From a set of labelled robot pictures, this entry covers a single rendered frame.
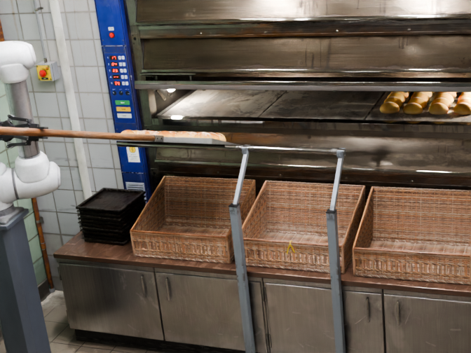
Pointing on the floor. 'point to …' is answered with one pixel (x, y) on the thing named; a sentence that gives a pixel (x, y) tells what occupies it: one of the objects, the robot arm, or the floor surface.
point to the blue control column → (108, 17)
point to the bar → (242, 235)
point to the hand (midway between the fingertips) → (38, 132)
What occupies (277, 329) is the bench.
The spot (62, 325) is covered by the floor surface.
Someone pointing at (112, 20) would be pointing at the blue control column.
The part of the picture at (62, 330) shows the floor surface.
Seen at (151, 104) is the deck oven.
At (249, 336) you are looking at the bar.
